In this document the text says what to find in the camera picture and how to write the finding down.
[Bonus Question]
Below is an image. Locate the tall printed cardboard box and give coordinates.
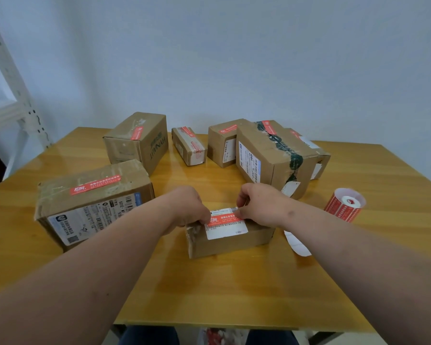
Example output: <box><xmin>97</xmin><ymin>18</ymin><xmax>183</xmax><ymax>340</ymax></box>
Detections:
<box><xmin>103</xmin><ymin>111</ymin><xmax>169</xmax><ymax>176</ymax></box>

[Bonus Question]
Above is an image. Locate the roll of red stickers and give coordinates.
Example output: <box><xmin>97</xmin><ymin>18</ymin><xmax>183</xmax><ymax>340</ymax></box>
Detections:
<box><xmin>323</xmin><ymin>188</ymin><xmax>367</xmax><ymax>223</ymax></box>

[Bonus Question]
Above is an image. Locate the red and white bag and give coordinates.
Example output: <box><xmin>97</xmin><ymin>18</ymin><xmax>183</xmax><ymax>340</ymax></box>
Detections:
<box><xmin>197</xmin><ymin>327</ymin><xmax>250</xmax><ymax>345</ymax></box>

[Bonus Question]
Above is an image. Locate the person's left hand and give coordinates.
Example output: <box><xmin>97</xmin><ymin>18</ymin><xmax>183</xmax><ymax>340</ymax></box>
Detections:
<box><xmin>159</xmin><ymin>185</ymin><xmax>212</xmax><ymax>236</ymax></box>

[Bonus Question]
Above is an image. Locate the person's right leg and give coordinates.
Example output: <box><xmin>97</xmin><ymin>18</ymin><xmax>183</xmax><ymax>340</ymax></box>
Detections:
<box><xmin>245</xmin><ymin>329</ymin><xmax>299</xmax><ymax>345</ymax></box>

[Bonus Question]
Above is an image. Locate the small narrow cardboard box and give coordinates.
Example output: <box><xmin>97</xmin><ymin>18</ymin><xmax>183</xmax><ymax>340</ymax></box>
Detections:
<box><xmin>171</xmin><ymin>126</ymin><xmax>208</xmax><ymax>167</ymax></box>

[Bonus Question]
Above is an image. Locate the white metal shelf rack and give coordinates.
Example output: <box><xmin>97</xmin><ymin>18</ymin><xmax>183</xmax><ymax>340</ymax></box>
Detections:
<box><xmin>0</xmin><ymin>6</ymin><xmax>53</xmax><ymax>181</ymax></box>

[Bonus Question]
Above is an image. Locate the person's leg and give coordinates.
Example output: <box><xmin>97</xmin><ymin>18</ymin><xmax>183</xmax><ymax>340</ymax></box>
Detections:
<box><xmin>118</xmin><ymin>325</ymin><xmax>180</xmax><ymax>345</ymax></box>
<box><xmin>245</xmin><ymin>329</ymin><xmax>299</xmax><ymax>345</ymax></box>

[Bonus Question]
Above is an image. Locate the medium cardboard box red sticker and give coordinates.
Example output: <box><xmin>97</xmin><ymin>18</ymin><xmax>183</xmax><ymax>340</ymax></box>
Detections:
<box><xmin>207</xmin><ymin>118</ymin><xmax>253</xmax><ymax>168</ymax></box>

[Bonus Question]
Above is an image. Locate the red label sticker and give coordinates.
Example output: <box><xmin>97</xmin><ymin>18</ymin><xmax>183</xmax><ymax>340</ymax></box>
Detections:
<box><xmin>205</xmin><ymin>210</ymin><xmax>245</xmax><ymax>228</ymax></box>

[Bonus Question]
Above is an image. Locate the person's right hand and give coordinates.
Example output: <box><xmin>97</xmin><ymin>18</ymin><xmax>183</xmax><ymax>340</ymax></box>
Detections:
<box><xmin>235</xmin><ymin>183</ymin><xmax>294</xmax><ymax>230</ymax></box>

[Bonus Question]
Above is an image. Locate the low cardboard box white label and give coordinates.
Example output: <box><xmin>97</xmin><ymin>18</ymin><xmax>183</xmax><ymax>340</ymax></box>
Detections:
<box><xmin>287</xmin><ymin>128</ymin><xmax>332</xmax><ymax>181</ymax></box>

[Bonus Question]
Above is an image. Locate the person's right forearm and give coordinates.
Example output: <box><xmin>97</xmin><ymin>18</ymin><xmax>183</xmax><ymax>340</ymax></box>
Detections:
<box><xmin>283</xmin><ymin>203</ymin><xmax>431</xmax><ymax>345</ymax></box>

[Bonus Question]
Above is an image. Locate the white sticker backing strip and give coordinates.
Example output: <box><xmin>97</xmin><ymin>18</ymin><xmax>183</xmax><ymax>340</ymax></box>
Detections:
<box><xmin>283</xmin><ymin>230</ymin><xmax>312</xmax><ymax>257</ymax></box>

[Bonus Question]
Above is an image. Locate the person's left forearm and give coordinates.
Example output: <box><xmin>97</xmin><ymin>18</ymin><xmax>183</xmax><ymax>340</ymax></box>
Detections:
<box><xmin>0</xmin><ymin>196</ymin><xmax>173</xmax><ymax>345</ymax></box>

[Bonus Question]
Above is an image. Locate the cardboard box green tape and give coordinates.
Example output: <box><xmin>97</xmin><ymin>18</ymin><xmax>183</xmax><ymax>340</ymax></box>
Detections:
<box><xmin>236</xmin><ymin>120</ymin><xmax>319</xmax><ymax>200</ymax></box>

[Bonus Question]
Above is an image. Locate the large cardboard box white label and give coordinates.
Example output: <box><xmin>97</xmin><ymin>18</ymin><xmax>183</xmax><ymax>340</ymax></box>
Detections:
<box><xmin>34</xmin><ymin>159</ymin><xmax>156</xmax><ymax>253</ymax></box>

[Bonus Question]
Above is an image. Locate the person's left leg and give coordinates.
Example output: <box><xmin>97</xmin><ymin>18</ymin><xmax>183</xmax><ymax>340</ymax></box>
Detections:
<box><xmin>118</xmin><ymin>325</ymin><xmax>180</xmax><ymax>345</ymax></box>

